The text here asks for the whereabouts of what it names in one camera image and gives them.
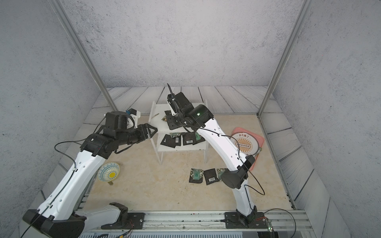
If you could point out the aluminium frame post right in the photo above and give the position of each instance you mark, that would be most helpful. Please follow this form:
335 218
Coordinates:
303 14

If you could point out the black tea bag left lower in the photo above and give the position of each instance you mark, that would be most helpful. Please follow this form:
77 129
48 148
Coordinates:
171 142

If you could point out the round printed plate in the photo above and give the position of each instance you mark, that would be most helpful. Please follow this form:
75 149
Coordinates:
249 143

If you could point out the black tea bag barcode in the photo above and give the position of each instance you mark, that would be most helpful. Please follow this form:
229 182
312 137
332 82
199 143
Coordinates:
210 176

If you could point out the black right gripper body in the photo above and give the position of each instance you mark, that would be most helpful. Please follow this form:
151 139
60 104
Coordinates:
179 119

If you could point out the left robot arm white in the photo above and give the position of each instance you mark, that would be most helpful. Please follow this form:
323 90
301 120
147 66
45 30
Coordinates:
56 216

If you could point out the aluminium frame post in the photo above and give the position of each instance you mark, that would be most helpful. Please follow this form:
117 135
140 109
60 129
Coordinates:
303 14
69 29

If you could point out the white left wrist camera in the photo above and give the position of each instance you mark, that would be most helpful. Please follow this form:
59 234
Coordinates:
132 118

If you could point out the yellow patterned bowl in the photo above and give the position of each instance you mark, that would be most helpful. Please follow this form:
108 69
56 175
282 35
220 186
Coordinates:
108 173

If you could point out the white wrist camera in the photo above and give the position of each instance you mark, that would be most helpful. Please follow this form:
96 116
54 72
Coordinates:
172 102
132 118

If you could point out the black tea bag text back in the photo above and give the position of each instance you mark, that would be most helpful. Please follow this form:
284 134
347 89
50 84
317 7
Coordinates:
188 138

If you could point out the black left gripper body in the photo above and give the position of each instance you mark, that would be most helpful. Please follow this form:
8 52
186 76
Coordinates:
133 135

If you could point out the jasmine tea bag floral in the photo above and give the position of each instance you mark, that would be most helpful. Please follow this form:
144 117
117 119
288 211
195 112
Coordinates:
196 176

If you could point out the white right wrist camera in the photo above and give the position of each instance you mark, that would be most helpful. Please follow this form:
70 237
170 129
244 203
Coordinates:
172 102

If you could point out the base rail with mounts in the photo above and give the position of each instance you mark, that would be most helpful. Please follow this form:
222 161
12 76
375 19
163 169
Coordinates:
279 223

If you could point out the floral tea bag green label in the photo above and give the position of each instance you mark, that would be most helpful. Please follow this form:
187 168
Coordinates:
220 172

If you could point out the green label tea bag pile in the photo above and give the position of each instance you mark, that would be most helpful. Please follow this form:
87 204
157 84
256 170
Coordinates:
171 121

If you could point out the black tea bag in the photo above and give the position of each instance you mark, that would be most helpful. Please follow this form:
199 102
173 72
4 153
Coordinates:
198 139
171 142

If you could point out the black tea bag right lower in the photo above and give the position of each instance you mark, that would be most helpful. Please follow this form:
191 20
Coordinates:
198 139

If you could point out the white two-tier shelf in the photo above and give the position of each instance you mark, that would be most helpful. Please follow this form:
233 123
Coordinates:
157 113

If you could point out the aluminium frame post left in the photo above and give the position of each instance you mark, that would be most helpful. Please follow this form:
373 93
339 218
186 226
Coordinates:
69 29

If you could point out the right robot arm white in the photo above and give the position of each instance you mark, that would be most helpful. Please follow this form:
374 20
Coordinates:
201 120

